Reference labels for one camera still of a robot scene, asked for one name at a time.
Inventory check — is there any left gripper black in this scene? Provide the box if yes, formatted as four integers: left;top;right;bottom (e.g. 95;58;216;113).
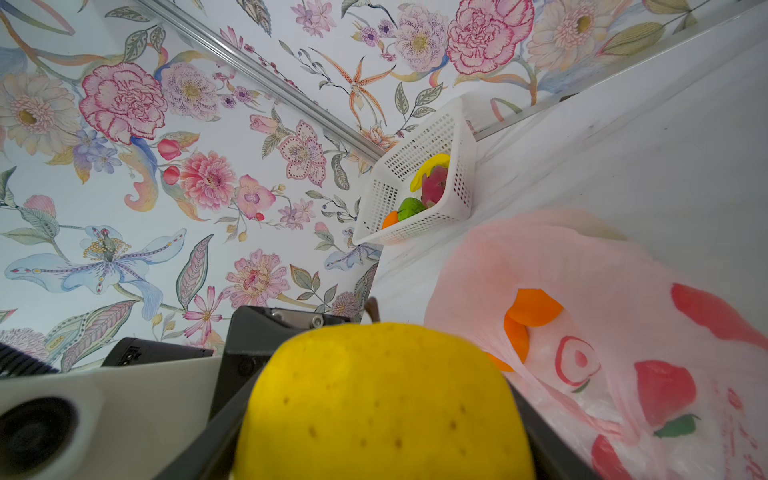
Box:
102;306;352;418

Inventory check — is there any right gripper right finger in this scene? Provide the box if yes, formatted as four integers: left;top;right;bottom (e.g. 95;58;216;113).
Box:
507;381;600;480

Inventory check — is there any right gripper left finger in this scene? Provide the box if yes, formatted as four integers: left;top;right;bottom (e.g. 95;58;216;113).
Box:
155;368;263;479

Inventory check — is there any yellow lemon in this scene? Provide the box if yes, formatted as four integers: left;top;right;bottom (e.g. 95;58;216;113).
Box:
232;323;535;479

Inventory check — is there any pink plastic bag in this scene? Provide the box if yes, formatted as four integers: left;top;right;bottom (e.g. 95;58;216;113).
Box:
424;209;767;479

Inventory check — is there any orange fruit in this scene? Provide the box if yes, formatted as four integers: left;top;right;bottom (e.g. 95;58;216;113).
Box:
486;314;530;372
382;210;400;229
504;289;564;327

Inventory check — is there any green apple fruit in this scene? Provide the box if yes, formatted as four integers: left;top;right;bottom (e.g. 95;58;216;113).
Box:
397;197;427;221

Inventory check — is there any red dragon fruit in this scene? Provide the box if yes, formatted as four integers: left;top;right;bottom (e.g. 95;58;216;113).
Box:
421;165;448;208

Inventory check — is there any yellow banana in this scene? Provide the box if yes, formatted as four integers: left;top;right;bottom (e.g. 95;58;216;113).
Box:
410;153;450;192

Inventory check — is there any white plastic basket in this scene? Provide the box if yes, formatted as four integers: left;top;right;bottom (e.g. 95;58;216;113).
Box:
353;99;477;245

